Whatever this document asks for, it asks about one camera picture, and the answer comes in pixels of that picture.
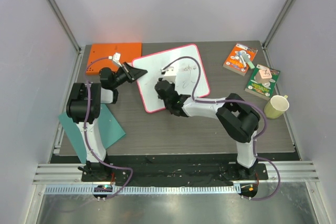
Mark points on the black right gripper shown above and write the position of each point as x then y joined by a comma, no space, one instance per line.
163,87

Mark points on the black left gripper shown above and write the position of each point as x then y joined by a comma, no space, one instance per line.
132,74

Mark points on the pink framed whiteboard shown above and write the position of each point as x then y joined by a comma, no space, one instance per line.
186,70

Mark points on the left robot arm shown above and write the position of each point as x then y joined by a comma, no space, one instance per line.
84,107

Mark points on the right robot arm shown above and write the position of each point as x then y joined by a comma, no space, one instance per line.
239,120

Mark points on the whiteboard marker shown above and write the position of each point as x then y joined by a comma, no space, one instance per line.
242,60

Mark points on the orange flat box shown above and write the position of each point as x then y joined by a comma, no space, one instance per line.
127,51

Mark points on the teal paper sheet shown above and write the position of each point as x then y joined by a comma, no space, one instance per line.
110,131

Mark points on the orange book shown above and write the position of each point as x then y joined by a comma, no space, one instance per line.
233,62

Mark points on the wooden cube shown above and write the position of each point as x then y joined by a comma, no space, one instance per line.
263,76

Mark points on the green book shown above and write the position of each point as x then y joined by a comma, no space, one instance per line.
265,90

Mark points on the yellow green paper cup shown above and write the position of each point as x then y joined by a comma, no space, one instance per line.
276,106

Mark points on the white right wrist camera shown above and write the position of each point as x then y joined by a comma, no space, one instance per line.
169,74

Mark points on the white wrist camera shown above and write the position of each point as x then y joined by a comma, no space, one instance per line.
116,59
169,74

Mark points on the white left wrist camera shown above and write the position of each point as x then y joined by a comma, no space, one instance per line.
116,59

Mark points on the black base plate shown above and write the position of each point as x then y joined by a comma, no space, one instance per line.
172,170

